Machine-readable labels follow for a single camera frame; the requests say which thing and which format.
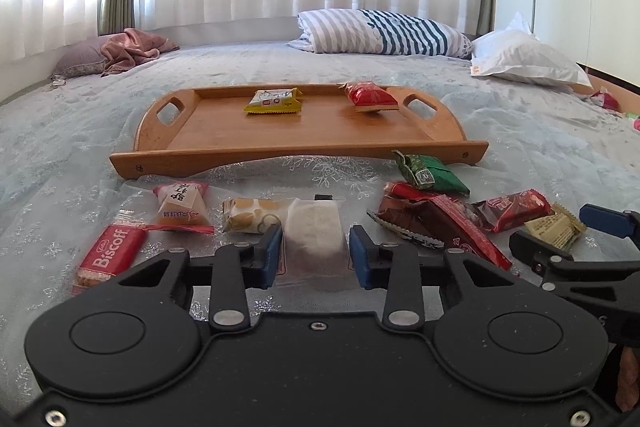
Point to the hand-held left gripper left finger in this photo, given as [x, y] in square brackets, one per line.
[267, 254]

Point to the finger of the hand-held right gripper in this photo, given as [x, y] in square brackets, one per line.
[605, 218]
[527, 247]

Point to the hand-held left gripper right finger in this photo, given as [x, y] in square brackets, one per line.
[360, 257]

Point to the beige cracker packet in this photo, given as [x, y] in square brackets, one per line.
[555, 229]

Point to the red wafer packet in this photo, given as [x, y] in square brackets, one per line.
[512, 208]

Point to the white gold heart snack packet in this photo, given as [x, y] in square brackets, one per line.
[247, 214]

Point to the white translucent snack packet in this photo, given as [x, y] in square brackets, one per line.
[315, 227]

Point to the long red snack bar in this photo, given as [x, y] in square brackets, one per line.
[470, 237]

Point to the brown chocolate packet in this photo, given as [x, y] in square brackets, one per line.
[405, 217]

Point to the pink and white snack packet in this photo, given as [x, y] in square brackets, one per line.
[182, 207]

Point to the green snack packet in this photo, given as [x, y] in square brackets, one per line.
[430, 174]

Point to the wooden tray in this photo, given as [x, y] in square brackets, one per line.
[300, 129]

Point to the red biscuit packet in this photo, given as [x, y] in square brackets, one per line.
[107, 257]

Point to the person's right hand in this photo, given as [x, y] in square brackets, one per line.
[627, 382]

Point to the small black object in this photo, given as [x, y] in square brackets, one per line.
[323, 197]

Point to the small pink green item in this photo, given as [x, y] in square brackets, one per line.
[634, 121]

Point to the small red packet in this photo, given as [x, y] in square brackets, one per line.
[605, 99]

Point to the yellow snack packet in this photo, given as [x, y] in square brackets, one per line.
[272, 101]

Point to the red snack packet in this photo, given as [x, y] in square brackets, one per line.
[370, 97]

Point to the white pillow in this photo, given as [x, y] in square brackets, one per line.
[520, 57]

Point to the striped pillow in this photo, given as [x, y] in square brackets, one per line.
[350, 32]

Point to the pink cloth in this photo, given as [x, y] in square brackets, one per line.
[130, 49]

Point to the purple pillow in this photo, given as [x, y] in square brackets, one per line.
[80, 59]

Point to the small glass item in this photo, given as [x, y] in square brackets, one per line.
[57, 82]

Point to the wooden bed frame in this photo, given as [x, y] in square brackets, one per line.
[627, 99]

